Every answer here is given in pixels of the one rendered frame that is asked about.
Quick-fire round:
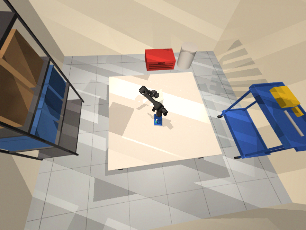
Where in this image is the blue circuit board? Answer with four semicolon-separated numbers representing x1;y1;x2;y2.
154;114;162;126

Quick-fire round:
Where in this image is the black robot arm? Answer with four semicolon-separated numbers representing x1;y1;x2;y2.
139;86;168;117

